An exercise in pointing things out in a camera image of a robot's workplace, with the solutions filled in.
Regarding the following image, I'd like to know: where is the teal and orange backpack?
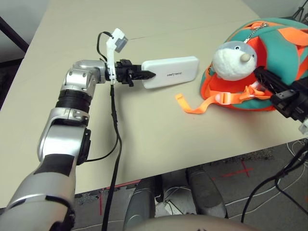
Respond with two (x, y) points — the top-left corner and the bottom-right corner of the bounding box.
(175, 17), (308, 115)

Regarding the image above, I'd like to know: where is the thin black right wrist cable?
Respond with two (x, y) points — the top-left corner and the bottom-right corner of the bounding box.
(275, 177), (308, 212)

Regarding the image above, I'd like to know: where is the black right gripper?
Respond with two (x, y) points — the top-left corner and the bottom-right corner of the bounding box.
(252, 67), (308, 121)

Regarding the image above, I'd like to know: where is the robot right leg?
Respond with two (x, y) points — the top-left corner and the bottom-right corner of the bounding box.
(187, 167), (228, 218)

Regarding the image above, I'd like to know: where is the black tripod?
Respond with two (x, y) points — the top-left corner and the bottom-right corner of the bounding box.
(292, 4), (308, 22)

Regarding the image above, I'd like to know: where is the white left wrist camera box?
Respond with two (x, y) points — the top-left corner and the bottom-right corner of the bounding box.
(105, 28), (129, 84)

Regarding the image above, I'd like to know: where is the dark-framed side table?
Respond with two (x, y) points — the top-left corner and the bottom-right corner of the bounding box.
(0, 15), (30, 70)

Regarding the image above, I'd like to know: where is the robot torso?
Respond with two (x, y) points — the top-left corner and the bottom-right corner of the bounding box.
(144, 214), (246, 231)

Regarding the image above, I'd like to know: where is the thick black wrist cable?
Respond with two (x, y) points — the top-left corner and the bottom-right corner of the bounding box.
(240, 144), (308, 231)
(101, 81), (123, 231)

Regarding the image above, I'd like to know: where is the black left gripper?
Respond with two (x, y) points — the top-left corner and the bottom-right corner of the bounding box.
(115, 58), (157, 87)

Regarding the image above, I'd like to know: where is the thick black right wrist cable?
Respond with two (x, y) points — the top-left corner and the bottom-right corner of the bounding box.
(240, 144), (308, 231)

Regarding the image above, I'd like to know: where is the thin black left wrist cable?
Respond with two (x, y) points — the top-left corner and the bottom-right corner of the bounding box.
(85, 31), (121, 162)

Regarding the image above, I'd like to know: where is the white Unitree box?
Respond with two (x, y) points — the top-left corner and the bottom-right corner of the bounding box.
(141, 56), (200, 90)

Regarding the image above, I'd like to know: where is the grey white plush keychain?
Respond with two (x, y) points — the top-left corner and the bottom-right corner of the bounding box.
(212, 21), (270, 80)

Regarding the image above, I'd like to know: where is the white floor cable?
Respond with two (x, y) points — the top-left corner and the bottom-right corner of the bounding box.
(156, 185), (193, 215)
(286, 139), (308, 157)

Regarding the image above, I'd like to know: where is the robot left leg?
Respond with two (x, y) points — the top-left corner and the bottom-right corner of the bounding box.
(124, 179), (157, 231)

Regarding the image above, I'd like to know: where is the thick black left wrist cable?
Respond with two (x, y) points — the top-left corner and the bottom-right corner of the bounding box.
(101, 81), (123, 231)

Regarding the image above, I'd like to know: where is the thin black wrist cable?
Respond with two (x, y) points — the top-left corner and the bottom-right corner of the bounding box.
(85, 31), (121, 162)
(275, 177), (308, 212)

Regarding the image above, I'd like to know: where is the robot leg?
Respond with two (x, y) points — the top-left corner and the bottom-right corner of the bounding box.
(124, 179), (157, 231)
(187, 167), (228, 218)

